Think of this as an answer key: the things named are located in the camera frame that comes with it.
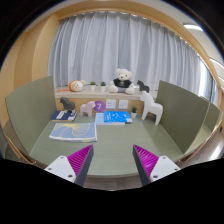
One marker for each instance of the blue patterned book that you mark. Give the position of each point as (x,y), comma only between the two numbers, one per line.
(117,116)

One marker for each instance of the pink horse figurine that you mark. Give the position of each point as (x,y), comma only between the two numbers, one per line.
(87,108)

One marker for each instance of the dark blue book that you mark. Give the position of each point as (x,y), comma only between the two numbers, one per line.
(62,116)

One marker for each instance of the large white horse figurine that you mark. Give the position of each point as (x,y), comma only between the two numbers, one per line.
(151,107)

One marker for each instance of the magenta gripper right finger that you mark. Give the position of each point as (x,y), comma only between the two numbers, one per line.
(151,167)

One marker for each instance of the green right partition panel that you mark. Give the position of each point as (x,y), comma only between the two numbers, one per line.
(188,118)

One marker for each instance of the folded light blue towel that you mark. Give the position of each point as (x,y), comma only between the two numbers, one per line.
(74,132)

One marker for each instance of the dark grey horse figurine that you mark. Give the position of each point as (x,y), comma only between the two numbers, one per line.
(68,105)

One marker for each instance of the small black horse figurine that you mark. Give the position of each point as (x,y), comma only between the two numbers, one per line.
(143,87)

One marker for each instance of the small potted plant middle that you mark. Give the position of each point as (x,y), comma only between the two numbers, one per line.
(102,86)

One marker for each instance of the green left partition panel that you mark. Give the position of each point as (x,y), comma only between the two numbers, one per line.
(30,108)

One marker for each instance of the white wall socket right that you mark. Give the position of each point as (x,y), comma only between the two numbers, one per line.
(123,104)

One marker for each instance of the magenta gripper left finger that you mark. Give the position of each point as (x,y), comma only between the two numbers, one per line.
(73,168)

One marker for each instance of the orange lion plush toy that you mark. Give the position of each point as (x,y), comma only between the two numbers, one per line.
(76,85)

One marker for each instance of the white wall socket left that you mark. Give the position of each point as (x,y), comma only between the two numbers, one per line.
(110,103)

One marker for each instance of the small potted plant left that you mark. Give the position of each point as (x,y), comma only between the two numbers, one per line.
(92,86)

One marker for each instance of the white teddy bear black shirt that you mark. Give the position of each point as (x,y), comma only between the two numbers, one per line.
(122,82)

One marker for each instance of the purple round number sign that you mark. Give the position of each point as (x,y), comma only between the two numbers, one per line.
(99,106)

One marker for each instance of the small potted plant on table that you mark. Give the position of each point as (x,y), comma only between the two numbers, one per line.
(134,112)

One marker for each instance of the white grey curtain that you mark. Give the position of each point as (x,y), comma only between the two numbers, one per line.
(92,46)

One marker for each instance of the light blue book underneath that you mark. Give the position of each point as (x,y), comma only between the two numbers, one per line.
(99,120)

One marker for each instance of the white wall socket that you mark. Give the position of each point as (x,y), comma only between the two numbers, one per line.
(110,103)
(123,104)

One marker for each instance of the green partition panel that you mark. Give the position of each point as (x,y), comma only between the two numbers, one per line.
(30,108)
(188,118)

